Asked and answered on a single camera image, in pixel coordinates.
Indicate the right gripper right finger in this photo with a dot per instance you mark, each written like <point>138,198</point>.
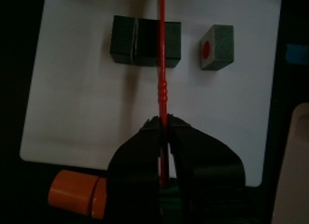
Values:
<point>208,179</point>

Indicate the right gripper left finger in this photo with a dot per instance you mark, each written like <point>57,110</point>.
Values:
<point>132,179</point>

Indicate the red toy knife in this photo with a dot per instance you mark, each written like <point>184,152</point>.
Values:
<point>162,83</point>

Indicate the orange cylinder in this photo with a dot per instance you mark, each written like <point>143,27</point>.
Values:
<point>72,191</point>

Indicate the white cutting board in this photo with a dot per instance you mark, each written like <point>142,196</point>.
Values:
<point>80,98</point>

